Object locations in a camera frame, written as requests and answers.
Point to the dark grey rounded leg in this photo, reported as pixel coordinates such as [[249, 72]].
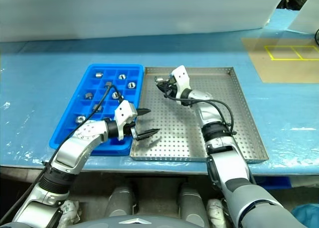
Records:
[[192, 205], [120, 203]]

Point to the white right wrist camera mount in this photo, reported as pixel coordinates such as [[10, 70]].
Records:
[[182, 77]]

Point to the perforated metal tray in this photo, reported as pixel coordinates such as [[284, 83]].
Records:
[[174, 128]]

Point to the grey robot torso with emblem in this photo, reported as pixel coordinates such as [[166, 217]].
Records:
[[134, 221]]

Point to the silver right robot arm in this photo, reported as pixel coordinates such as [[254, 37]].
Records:
[[224, 158]]

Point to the blue compartment tray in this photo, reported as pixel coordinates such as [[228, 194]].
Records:
[[112, 150]]

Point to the blue plastic bag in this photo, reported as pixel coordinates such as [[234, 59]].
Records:
[[307, 216]]

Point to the white foot cover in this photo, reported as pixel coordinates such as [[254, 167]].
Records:
[[71, 210], [215, 210]]

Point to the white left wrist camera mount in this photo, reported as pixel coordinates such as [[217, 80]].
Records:
[[123, 112]]

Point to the small white foam board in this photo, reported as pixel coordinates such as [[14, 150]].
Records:
[[307, 14]]

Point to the large white foam board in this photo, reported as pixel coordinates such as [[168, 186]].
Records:
[[124, 11]]

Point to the brown cardboard mat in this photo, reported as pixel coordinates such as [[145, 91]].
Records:
[[281, 70]]

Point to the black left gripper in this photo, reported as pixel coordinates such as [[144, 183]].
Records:
[[129, 129]]

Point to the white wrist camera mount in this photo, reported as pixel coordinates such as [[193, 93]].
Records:
[[123, 112], [182, 77]]

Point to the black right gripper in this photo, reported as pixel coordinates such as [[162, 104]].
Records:
[[172, 87]]

